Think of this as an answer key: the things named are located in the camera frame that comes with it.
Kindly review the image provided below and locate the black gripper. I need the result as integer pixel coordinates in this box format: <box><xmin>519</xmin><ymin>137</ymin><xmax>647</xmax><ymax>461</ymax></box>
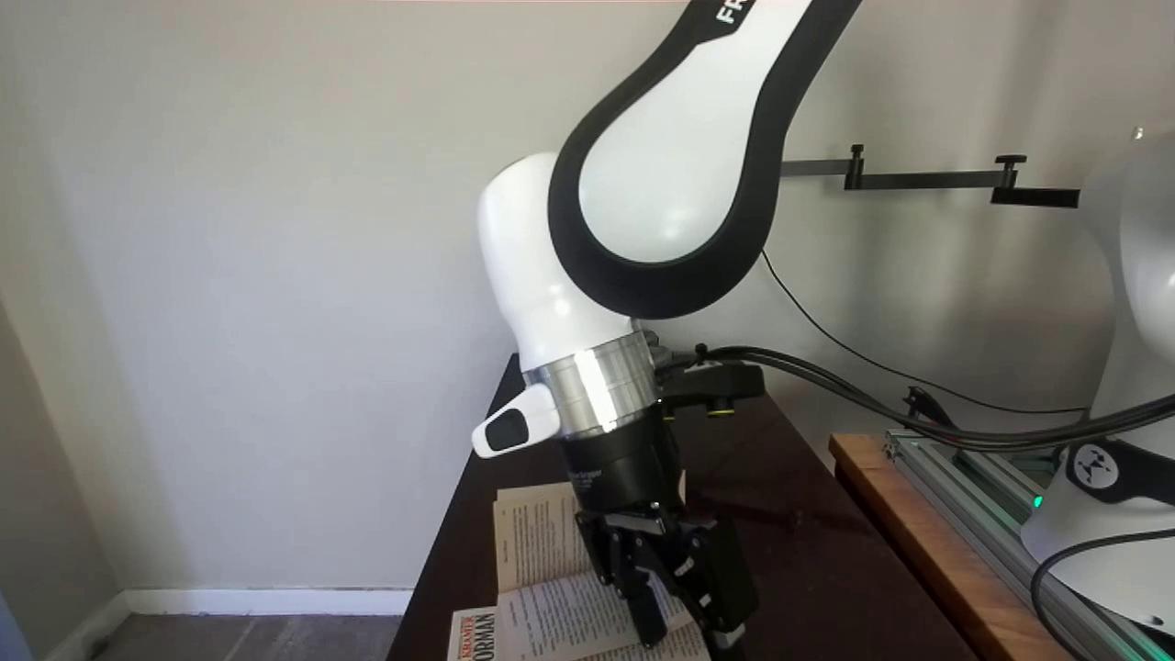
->
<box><xmin>560</xmin><ymin>407</ymin><xmax>760</xmax><ymax>658</ymax></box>

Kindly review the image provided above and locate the purple Sherryl Woods paperback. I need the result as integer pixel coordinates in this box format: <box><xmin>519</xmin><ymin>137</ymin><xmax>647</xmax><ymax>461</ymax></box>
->
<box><xmin>488</xmin><ymin>478</ymin><xmax>712</xmax><ymax>661</ymax></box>

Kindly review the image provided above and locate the cream Old Neighborhood paperback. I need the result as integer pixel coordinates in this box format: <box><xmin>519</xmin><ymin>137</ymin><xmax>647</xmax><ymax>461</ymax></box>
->
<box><xmin>443</xmin><ymin>601</ymin><xmax>505</xmax><ymax>661</ymax></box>

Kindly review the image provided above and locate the wooden board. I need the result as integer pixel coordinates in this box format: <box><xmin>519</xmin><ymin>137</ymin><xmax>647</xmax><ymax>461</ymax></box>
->
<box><xmin>829</xmin><ymin>429</ymin><xmax>1044</xmax><ymax>661</ymax></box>

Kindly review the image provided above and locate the thin black camera cable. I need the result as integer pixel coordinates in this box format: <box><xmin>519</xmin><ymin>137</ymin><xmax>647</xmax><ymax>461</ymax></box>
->
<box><xmin>760</xmin><ymin>250</ymin><xmax>1095</xmax><ymax>418</ymax></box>

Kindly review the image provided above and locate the black base cable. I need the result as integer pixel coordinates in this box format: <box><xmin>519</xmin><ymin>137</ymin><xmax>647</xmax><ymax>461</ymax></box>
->
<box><xmin>1025</xmin><ymin>522</ymin><xmax>1175</xmax><ymax>637</ymax></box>

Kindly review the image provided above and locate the black cable bundle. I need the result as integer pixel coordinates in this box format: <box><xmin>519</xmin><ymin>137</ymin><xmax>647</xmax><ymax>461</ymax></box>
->
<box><xmin>684</xmin><ymin>344</ymin><xmax>1175</xmax><ymax>446</ymax></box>

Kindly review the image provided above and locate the black camera mount rod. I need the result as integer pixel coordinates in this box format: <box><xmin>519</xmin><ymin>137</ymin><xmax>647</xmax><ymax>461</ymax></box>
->
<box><xmin>780</xmin><ymin>143</ymin><xmax>1083</xmax><ymax>211</ymax></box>

